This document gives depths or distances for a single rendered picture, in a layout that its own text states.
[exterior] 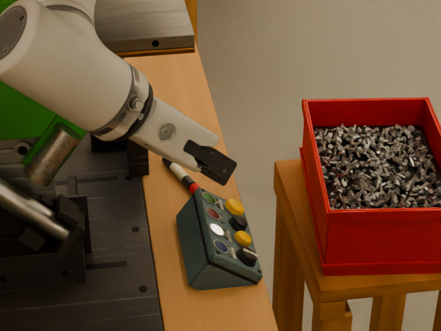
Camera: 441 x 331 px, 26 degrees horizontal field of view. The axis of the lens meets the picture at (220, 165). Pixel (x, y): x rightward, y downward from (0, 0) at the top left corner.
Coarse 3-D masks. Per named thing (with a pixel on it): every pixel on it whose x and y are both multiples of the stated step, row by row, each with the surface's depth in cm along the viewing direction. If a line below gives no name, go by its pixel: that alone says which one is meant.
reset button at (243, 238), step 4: (236, 232) 126; (240, 232) 126; (244, 232) 126; (236, 236) 126; (240, 236) 125; (244, 236) 126; (248, 236) 126; (240, 240) 125; (244, 240) 125; (248, 240) 126; (244, 244) 125; (248, 244) 126
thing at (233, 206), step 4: (228, 200) 131; (232, 200) 132; (236, 200) 133; (228, 204) 131; (232, 204) 131; (236, 204) 132; (240, 204) 132; (228, 208) 131; (232, 208) 131; (236, 208) 131; (240, 208) 131; (232, 212) 131; (236, 212) 131; (240, 212) 131
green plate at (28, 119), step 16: (0, 0) 115; (16, 0) 115; (0, 96) 118; (16, 96) 119; (0, 112) 119; (16, 112) 119; (32, 112) 120; (48, 112) 120; (0, 128) 120; (16, 128) 120; (32, 128) 120
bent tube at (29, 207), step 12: (0, 180) 120; (0, 192) 119; (12, 192) 120; (0, 204) 120; (12, 204) 120; (24, 204) 120; (36, 204) 121; (24, 216) 120; (36, 216) 121; (48, 216) 121; (36, 228) 122; (48, 228) 121; (60, 228) 122; (60, 240) 122
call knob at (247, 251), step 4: (244, 248) 123; (248, 248) 124; (240, 252) 123; (244, 252) 122; (248, 252) 123; (252, 252) 123; (240, 256) 123; (244, 256) 122; (248, 256) 122; (252, 256) 123; (256, 256) 123; (244, 260) 122; (248, 260) 122; (252, 260) 123; (256, 260) 123; (252, 264) 123
